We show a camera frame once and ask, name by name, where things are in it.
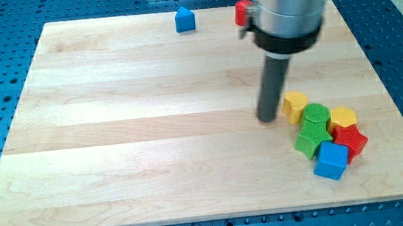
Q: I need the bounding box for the green star block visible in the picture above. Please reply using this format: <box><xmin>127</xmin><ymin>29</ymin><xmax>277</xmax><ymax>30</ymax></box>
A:
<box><xmin>294</xmin><ymin>121</ymin><xmax>333</xmax><ymax>160</ymax></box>

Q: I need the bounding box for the blue cube block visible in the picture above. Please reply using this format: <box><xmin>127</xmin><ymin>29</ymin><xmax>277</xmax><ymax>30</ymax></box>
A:
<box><xmin>313</xmin><ymin>141</ymin><xmax>349</xmax><ymax>180</ymax></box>

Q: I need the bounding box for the wooden board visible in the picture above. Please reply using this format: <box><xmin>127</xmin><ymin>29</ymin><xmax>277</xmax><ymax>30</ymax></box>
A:
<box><xmin>0</xmin><ymin>3</ymin><xmax>403</xmax><ymax>226</ymax></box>

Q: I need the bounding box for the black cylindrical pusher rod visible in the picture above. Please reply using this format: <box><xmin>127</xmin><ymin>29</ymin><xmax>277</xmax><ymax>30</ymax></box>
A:
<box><xmin>256</xmin><ymin>55</ymin><xmax>290</xmax><ymax>123</ymax></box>

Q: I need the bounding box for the yellow heart block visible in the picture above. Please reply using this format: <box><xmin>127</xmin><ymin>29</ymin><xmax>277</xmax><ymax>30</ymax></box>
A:
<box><xmin>281</xmin><ymin>91</ymin><xmax>309</xmax><ymax>124</ymax></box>

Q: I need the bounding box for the red star block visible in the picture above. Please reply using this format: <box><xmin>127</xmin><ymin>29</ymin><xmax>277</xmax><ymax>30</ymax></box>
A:
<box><xmin>332</xmin><ymin>124</ymin><xmax>368</xmax><ymax>164</ymax></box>

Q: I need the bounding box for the yellow hexagon block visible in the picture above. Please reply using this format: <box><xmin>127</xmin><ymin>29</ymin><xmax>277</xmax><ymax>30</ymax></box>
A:
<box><xmin>327</xmin><ymin>106</ymin><xmax>357</xmax><ymax>133</ymax></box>

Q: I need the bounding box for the red circle block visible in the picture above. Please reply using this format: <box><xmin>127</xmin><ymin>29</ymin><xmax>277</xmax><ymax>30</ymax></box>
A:
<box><xmin>234</xmin><ymin>0</ymin><xmax>252</xmax><ymax>27</ymax></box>

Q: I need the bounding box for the blue triangle block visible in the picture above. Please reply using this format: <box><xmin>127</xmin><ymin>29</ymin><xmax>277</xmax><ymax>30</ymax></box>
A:
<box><xmin>174</xmin><ymin>7</ymin><xmax>196</xmax><ymax>33</ymax></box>

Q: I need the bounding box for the green circle block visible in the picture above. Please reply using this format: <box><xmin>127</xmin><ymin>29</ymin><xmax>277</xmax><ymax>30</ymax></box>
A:
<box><xmin>301</xmin><ymin>103</ymin><xmax>331</xmax><ymax>125</ymax></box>

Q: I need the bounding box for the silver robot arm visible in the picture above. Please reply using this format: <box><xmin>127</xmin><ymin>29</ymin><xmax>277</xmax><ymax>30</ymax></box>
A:
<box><xmin>239</xmin><ymin>0</ymin><xmax>326</xmax><ymax>123</ymax></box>

